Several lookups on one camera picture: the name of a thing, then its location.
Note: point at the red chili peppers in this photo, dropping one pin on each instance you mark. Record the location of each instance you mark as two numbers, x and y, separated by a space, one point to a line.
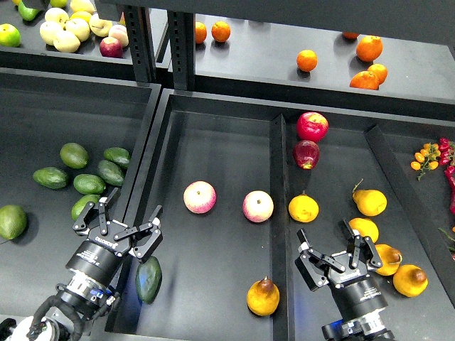
446 147

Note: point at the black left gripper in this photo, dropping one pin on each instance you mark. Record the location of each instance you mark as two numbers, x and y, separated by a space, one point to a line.
102 253

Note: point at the green apple on shelf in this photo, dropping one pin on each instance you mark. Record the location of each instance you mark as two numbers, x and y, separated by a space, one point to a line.
10 35

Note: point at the round yellow pear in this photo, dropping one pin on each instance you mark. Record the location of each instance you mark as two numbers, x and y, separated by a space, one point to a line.
303 208

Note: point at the black tray divider left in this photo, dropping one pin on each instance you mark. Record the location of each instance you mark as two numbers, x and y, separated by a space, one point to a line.
283 316

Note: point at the green avocado lower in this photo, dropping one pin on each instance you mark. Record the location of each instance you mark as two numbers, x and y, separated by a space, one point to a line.
81 203

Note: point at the orange front right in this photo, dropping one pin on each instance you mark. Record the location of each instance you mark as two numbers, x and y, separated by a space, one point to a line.
365 80

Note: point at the orange cherry tomato bunch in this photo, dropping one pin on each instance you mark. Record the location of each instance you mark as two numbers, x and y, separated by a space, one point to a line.
426 159

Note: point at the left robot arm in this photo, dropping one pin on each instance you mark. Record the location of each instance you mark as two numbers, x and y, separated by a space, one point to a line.
89 294

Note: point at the orange on shelf centre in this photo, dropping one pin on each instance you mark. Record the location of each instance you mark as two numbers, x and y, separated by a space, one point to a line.
306 60

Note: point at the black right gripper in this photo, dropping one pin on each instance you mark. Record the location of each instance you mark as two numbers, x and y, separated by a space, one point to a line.
354 291

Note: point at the yellow pear brown spot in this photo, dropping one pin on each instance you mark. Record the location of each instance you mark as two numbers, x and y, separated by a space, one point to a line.
391 259

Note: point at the dark green avocado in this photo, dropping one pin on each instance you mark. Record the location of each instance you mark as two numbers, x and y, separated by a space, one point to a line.
148 280

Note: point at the bright red apple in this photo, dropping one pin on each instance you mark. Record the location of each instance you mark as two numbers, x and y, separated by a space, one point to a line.
311 126

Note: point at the yellow pear brown top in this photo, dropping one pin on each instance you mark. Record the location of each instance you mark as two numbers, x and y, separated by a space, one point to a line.
263 297

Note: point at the pink apple right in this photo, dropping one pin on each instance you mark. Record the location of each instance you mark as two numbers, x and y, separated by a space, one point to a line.
257 206

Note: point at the pale yellow pear left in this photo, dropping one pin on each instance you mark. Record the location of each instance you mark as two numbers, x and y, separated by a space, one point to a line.
48 31

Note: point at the red apple on shelf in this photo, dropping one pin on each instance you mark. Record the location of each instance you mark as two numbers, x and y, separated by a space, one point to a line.
111 47

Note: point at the pale yellow pear right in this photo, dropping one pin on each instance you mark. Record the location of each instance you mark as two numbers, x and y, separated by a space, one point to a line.
100 27

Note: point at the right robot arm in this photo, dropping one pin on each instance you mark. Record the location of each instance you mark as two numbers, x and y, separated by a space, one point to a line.
367 327

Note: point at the large orange upper right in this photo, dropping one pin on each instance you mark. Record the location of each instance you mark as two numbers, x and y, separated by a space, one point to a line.
369 48

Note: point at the pink apple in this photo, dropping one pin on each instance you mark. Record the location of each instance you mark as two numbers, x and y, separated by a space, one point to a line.
199 197
257 206

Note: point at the orange behind post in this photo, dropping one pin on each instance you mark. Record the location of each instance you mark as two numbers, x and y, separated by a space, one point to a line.
200 32

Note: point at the small orange right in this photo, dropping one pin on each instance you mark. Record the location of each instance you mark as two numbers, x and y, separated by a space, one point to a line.
380 71

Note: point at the pale yellow pear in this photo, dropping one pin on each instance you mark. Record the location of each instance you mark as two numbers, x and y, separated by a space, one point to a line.
66 41
100 27
79 27
48 31

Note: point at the pink apple left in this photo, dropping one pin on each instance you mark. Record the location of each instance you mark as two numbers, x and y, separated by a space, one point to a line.
199 197

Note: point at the light green avocado top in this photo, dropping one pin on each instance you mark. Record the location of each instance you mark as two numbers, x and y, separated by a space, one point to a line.
74 155

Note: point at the dark avocado by wall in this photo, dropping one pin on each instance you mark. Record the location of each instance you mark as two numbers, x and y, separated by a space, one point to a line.
110 172

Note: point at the yellow pear with stem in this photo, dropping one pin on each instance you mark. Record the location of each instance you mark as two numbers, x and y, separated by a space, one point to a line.
370 202

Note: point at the yellow pear lower right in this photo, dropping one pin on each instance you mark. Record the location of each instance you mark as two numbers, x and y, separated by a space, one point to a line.
410 280

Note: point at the pale yellow pear front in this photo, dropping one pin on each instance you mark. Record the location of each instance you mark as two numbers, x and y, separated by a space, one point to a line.
66 41

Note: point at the green avocado centre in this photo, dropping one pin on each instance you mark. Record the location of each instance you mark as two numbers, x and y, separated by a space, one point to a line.
89 184

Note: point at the green avocado upper right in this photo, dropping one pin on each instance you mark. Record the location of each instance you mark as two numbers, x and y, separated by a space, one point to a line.
118 155

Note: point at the large light green avocado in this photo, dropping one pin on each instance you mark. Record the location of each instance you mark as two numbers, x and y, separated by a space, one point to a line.
13 221

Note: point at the pale peach on shelf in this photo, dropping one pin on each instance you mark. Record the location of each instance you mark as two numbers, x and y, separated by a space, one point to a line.
120 33

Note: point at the green avocado far left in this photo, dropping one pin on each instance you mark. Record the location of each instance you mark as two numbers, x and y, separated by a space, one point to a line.
51 177

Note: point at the dark red apple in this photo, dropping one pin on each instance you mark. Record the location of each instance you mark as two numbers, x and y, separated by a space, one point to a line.
306 154

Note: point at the black shelf post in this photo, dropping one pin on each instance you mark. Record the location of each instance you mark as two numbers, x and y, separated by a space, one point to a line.
181 34

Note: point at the pale yellow pear middle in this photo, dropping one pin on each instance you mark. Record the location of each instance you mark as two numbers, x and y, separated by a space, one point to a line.
79 27

